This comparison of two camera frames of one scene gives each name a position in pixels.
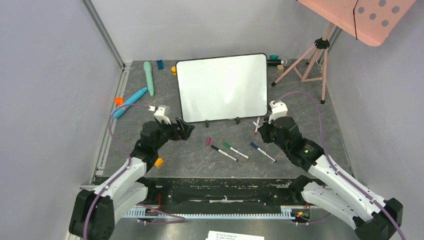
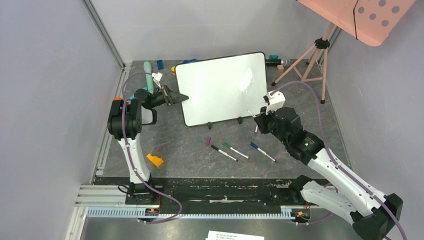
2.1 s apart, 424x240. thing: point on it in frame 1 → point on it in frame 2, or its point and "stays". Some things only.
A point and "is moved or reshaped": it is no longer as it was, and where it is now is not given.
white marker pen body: (256, 124) is moved or reshaped
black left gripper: (182, 132) → (172, 97)
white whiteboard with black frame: (223, 87) stays
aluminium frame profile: (103, 32) stays
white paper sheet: (223, 235) stays
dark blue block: (160, 64) stays
